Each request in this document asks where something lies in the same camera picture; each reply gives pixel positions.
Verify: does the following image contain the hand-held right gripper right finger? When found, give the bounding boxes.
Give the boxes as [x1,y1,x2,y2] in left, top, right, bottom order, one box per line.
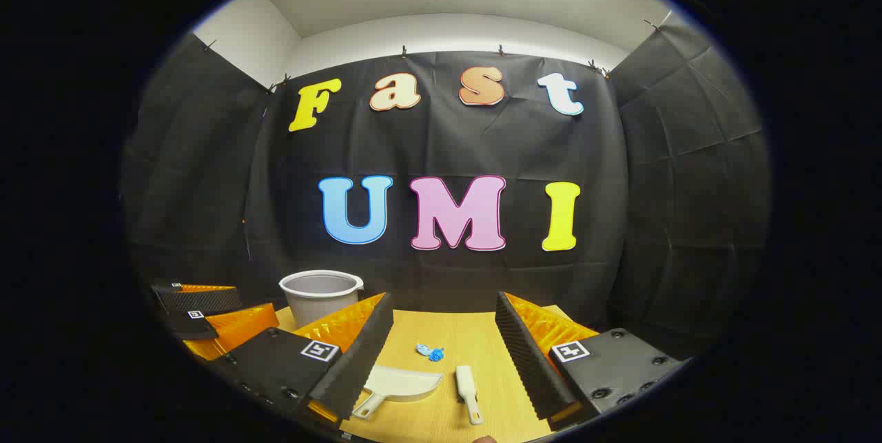
[495,290,691,430]

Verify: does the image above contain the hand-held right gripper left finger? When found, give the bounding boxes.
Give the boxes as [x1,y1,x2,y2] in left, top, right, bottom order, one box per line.
[205,291,395,426]

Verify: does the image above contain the grey plastic dustpan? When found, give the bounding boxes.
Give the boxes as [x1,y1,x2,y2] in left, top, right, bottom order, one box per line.
[352,364,443,420]

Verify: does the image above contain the small grey broom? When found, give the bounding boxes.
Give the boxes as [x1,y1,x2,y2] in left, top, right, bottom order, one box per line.
[455,365,484,426]

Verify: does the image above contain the white plastic garbage bin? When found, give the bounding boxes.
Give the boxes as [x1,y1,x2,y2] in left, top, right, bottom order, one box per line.
[279,270,365,329]

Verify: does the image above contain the wooden desktop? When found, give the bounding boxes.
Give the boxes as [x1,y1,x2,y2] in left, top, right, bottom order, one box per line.
[274,305,602,443]

